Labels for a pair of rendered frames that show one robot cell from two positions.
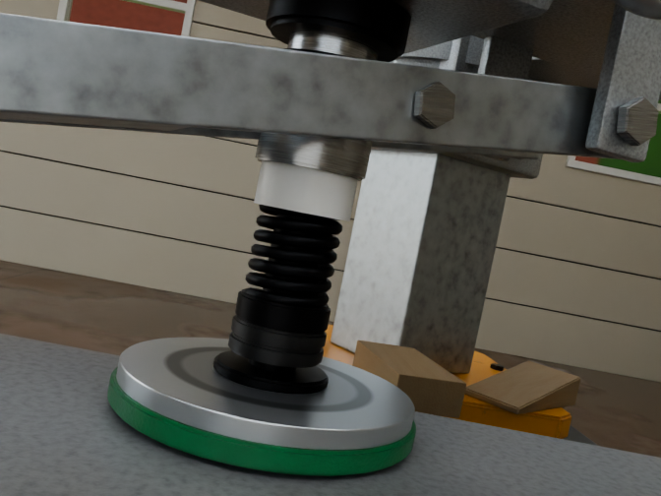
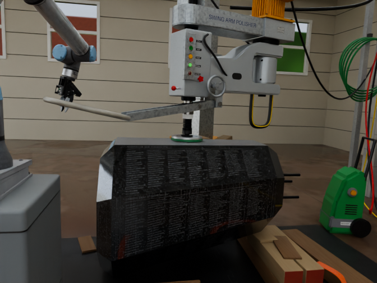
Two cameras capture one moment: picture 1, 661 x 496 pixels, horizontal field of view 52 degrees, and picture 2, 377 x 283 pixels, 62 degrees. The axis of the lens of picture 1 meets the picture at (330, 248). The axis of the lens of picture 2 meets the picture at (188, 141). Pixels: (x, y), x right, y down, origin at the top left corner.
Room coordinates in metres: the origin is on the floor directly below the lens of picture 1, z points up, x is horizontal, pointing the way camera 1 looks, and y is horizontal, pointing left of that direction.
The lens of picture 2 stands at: (-1.65, 0.24, 1.16)
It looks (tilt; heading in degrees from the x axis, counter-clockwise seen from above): 8 degrees down; 354
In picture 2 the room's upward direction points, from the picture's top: 2 degrees clockwise
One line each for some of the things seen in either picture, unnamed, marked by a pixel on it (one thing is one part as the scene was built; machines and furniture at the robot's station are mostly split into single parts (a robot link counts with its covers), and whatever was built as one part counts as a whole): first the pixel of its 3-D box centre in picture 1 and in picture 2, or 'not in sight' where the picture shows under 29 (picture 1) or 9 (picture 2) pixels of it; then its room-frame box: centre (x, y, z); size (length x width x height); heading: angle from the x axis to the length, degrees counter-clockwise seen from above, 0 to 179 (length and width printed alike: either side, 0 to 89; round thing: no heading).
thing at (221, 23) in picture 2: not in sight; (234, 28); (0.63, -0.30, 1.66); 0.96 x 0.25 x 0.17; 114
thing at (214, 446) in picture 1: (268, 389); (187, 137); (0.49, 0.03, 0.89); 0.22 x 0.22 x 0.04
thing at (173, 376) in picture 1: (269, 383); (187, 136); (0.49, 0.03, 0.89); 0.21 x 0.21 x 0.01
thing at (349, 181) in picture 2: not in sight; (346, 184); (0.97, -1.51, 0.43); 0.35 x 0.35 x 0.87; 82
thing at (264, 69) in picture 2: not in sight; (263, 71); (0.75, -0.58, 1.39); 0.19 x 0.19 x 0.20
